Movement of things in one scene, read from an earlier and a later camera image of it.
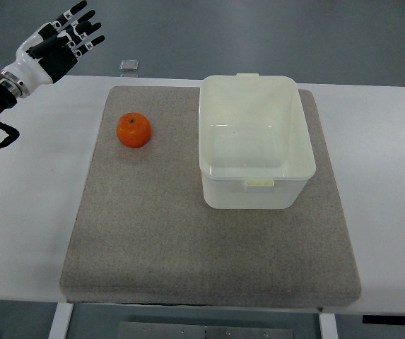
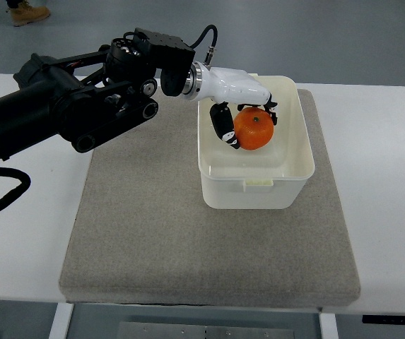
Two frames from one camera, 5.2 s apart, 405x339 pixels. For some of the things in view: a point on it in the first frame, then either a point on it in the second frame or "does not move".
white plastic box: x=254 y=149 does not move
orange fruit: x=133 y=130 → x=254 y=128
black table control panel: x=377 y=319 does not move
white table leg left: x=61 y=321 does not move
